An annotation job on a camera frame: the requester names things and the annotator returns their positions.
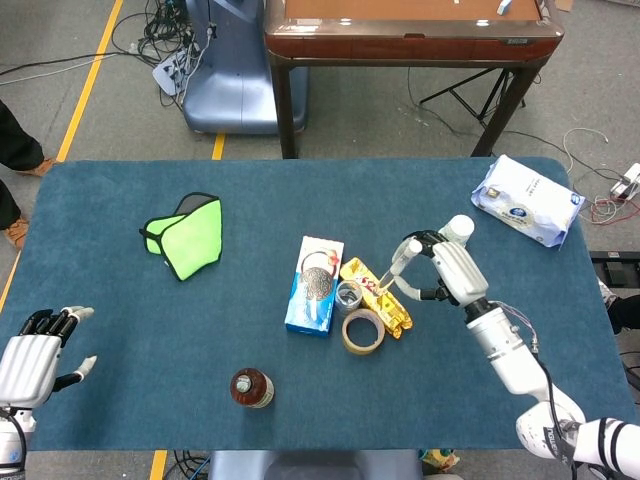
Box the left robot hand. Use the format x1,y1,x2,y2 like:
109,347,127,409
0,305,99,409

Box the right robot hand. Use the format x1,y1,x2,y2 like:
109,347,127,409
391,229,491,308

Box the clear plastic tube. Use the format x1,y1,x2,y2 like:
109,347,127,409
378,239,424,292

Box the gold snack packet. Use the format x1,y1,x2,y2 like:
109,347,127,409
339,256,415,342

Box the white tissue pack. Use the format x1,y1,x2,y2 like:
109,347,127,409
469,153,587,251

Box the clear jar with cartoon label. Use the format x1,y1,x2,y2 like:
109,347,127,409
334,279,365,314

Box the yellow tape roll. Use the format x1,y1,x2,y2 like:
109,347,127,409
341,308,387,357

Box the brown shoe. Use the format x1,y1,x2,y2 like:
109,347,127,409
2,214,32,251
18,156,64,179

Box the blue cookie box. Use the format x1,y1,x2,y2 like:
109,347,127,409
284,235,346,339

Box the black foot pedal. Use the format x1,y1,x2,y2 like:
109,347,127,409
589,249,640,287

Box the black trouser leg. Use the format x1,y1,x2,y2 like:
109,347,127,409
0,99,46,172
0,179,24,232

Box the black and white shoe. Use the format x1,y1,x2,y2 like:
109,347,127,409
596,278,640,337

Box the black tripod legs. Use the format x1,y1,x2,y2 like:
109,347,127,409
418,67,529,127

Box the white socket with plugs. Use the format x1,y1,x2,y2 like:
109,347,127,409
608,162,640,203

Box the green microfibre cloth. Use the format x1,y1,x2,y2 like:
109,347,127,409
139,192,225,283

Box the brown tea bottle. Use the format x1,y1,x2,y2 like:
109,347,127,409
229,367,276,410

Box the brown mahjong table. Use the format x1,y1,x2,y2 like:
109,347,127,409
263,0,566,161

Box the blue-grey robot torso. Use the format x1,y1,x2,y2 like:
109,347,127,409
206,448,424,480

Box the white power strip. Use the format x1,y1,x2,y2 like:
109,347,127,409
151,49,197,97

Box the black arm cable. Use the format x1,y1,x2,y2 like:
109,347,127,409
533,349,581,469

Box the red and white wires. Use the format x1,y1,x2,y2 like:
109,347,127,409
563,127,640,227

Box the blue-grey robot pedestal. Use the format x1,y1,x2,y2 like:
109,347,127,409
181,0,309,136

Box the long black floor cable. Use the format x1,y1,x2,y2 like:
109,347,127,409
0,48,169,86

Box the tangled floor cables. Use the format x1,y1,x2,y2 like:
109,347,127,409
110,0,214,109

